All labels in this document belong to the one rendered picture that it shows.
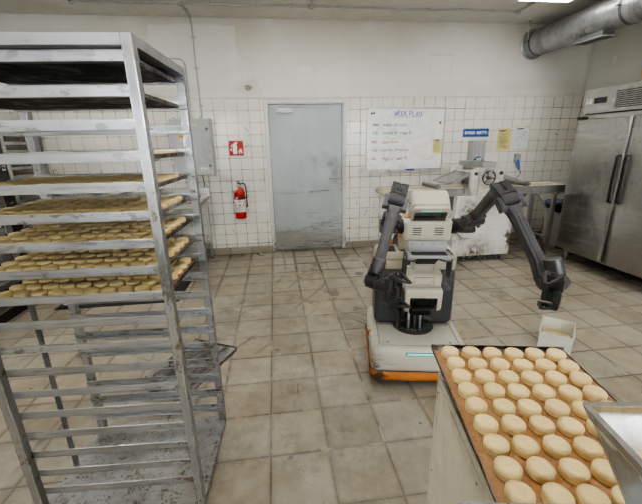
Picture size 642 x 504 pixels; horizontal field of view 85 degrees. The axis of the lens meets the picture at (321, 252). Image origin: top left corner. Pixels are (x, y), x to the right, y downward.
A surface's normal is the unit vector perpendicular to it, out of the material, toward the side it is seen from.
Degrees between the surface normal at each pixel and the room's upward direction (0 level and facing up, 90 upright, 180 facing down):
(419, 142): 90
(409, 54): 90
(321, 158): 90
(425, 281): 98
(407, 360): 90
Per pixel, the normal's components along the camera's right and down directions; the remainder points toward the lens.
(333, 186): 0.12, 0.29
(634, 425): -0.05, -0.14
